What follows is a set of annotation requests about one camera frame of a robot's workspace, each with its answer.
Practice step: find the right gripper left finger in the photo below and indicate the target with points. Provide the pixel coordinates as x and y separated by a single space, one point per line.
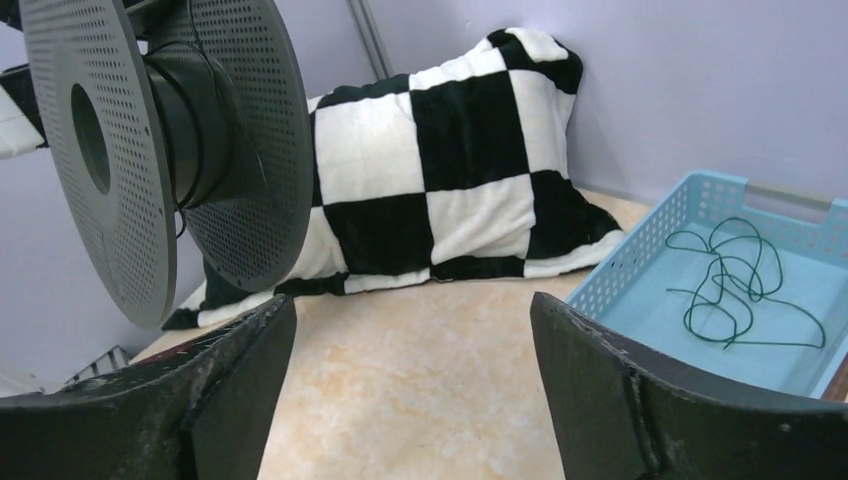
199 410

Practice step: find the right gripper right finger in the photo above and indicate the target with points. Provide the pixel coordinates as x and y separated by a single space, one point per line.
622 410

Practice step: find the black cable spool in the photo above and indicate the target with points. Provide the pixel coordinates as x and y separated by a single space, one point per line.
170 118

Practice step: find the blue plastic basket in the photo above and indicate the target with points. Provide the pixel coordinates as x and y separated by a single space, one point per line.
741 280

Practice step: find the black white checkered blanket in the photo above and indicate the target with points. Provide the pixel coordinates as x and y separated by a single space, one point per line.
458 172

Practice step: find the left corner metal profile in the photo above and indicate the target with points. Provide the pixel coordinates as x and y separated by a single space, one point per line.
367 26

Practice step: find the aluminium front frame rail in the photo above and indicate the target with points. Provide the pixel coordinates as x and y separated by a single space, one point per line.
114 359

